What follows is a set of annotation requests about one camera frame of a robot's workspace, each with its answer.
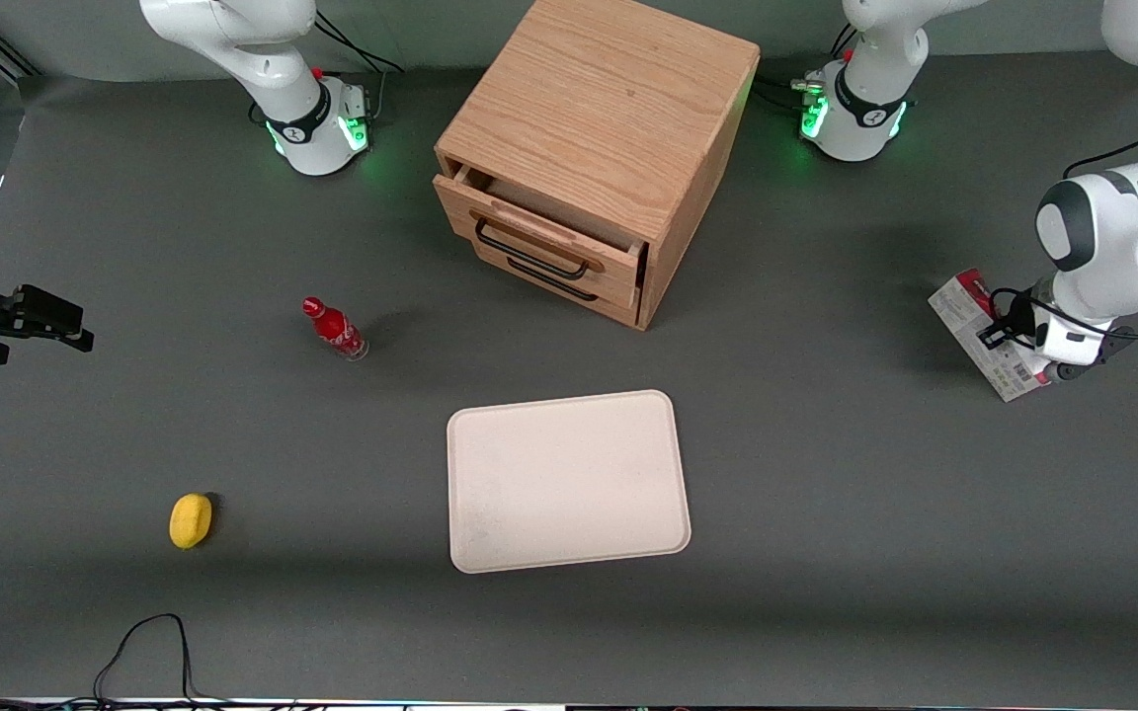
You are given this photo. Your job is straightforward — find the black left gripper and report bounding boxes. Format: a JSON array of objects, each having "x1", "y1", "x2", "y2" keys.
[{"x1": 977, "y1": 288, "x2": 1042, "y2": 354}]

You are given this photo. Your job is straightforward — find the red cookie box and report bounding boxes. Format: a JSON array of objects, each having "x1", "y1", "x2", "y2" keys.
[{"x1": 928, "y1": 268, "x2": 1059, "y2": 404}]

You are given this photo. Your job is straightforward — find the beige rectangular tray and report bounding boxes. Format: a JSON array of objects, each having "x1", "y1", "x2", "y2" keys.
[{"x1": 446, "y1": 389, "x2": 693, "y2": 576}]

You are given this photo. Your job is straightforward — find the yellow lemon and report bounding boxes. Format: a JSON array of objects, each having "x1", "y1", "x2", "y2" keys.
[{"x1": 169, "y1": 493, "x2": 214, "y2": 550}]

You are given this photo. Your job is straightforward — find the red soda bottle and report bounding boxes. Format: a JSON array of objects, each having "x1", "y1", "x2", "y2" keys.
[{"x1": 301, "y1": 295, "x2": 370, "y2": 362}]

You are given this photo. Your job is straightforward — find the oak wooden drawer cabinet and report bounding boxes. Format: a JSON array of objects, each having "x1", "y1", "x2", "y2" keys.
[{"x1": 433, "y1": 0, "x2": 762, "y2": 332}]

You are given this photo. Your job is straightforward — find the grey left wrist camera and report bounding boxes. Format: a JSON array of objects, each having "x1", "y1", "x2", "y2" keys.
[{"x1": 1033, "y1": 296, "x2": 1136, "y2": 384}]

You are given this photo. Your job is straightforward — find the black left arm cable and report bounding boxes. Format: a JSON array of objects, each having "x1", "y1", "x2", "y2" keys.
[{"x1": 988, "y1": 0, "x2": 1138, "y2": 343}]

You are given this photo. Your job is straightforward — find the aluminium rail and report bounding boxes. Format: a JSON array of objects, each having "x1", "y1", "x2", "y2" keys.
[{"x1": 0, "y1": 18, "x2": 41, "y2": 82}]

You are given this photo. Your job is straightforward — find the black left base cables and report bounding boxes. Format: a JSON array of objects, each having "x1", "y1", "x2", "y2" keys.
[{"x1": 753, "y1": 24, "x2": 861, "y2": 115}]

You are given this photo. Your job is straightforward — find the black base cables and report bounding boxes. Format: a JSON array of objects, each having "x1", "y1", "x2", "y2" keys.
[
  {"x1": 314, "y1": 10, "x2": 405, "y2": 121},
  {"x1": 753, "y1": 24, "x2": 861, "y2": 115}
]

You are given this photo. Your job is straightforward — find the black looped cable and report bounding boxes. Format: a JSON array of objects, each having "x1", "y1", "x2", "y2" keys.
[{"x1": 93, "y1": 613, "x2": 234, "y2": 708}]

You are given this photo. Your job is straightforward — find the black right base cables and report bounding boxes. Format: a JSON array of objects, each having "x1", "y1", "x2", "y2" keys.
[{"x1": 314, "y1": 10, "x2": 405, "y2": 121}]

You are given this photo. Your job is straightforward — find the wooden drawer, short black handle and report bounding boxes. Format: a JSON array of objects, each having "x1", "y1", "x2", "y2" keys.
[{"x1": 470, "y1": 249, "x2": 645, "y2": 331}]

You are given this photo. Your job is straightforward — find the wooden drawer, long black handle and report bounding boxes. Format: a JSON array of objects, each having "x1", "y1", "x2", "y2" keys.
[{"x1": 433, "y1": 166, "x2": 649, "y2": 309}]

